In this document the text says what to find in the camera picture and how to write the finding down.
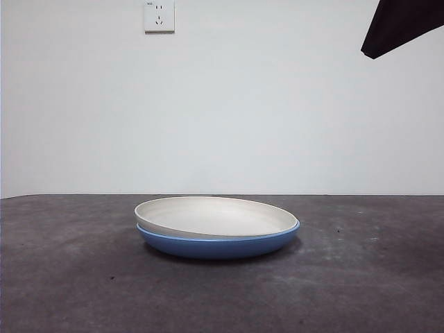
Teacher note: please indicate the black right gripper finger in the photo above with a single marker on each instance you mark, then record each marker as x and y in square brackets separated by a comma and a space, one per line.
[399, 24]

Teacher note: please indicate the blue round plate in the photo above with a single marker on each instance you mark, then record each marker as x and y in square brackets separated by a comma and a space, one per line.
[218, 248]

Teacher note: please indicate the white wall socket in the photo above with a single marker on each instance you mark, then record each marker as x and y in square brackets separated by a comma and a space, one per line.
[159, 17]

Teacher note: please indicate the white round plate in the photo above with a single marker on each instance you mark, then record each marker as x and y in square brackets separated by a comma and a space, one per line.
[215, 216]

